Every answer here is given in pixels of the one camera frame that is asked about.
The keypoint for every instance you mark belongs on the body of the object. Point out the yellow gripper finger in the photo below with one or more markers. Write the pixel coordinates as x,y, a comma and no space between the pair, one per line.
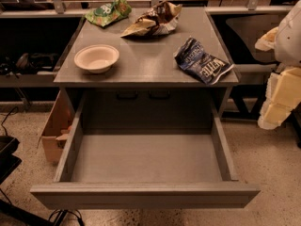
283,95

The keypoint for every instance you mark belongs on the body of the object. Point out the grey top drawer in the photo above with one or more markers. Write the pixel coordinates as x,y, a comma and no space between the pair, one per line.
146,150

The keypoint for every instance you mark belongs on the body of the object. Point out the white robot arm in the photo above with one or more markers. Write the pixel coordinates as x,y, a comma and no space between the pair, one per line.
285,40

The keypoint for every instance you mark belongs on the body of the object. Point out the grey drawer cabinet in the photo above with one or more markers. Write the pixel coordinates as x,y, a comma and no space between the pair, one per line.
145,90

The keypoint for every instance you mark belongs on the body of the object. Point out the blue chip bag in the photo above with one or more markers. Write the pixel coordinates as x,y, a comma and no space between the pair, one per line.
194,60

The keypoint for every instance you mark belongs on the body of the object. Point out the brown crumpled chip bag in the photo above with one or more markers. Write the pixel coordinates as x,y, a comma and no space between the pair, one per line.
159,20

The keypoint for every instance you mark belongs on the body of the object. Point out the green chip bag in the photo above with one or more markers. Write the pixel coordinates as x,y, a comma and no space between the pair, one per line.
109,13

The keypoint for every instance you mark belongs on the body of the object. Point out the white paper bowl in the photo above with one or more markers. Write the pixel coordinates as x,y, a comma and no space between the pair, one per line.
96,58

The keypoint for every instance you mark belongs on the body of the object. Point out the cardboard box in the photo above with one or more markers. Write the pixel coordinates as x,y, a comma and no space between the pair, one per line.
57,127

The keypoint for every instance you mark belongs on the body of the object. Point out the black headphones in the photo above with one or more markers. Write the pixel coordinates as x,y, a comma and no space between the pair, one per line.
29,63

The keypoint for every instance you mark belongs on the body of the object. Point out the black chair base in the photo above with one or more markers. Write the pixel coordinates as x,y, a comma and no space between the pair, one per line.
9,163

